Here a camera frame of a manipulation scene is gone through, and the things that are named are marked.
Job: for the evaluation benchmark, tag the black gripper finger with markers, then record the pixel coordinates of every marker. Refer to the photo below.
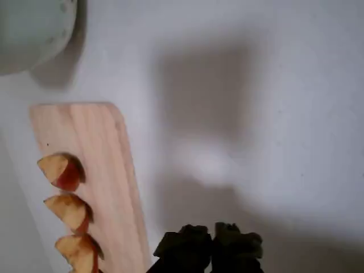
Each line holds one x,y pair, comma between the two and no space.
185,250
233,250

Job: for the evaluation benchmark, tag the apple slice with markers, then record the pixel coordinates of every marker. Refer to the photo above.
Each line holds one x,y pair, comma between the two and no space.
59,170
76,251
68,210

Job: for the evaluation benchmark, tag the wooden cutting board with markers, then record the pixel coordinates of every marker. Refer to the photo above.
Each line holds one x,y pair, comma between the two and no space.
108,170

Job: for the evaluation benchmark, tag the white ceramic bowl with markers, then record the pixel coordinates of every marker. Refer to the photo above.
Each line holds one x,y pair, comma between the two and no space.
28,28

